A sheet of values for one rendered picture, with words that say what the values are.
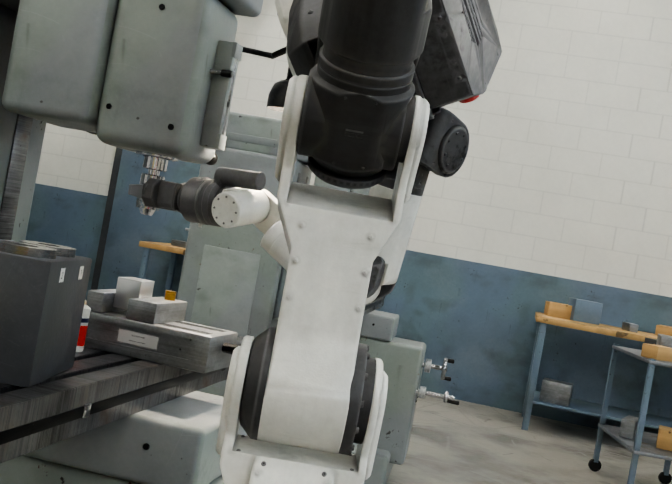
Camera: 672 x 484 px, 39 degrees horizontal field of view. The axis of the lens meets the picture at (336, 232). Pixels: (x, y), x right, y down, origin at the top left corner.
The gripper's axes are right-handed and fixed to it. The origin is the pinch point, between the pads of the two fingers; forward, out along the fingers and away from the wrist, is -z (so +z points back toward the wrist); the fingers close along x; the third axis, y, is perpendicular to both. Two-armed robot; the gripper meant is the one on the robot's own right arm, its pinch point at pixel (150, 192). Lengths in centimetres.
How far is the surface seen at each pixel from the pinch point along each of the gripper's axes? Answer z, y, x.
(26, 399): 27, 32, 50
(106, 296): -1.5, 21.2, 5.8
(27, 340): 21, 25, 45
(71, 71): -10.2, -20.0, 15.9
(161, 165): 2.3, -5.6, 0.8
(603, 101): -84, -153, -654
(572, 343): -78, 55, -656
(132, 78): 0.1, -20.6, 10.6
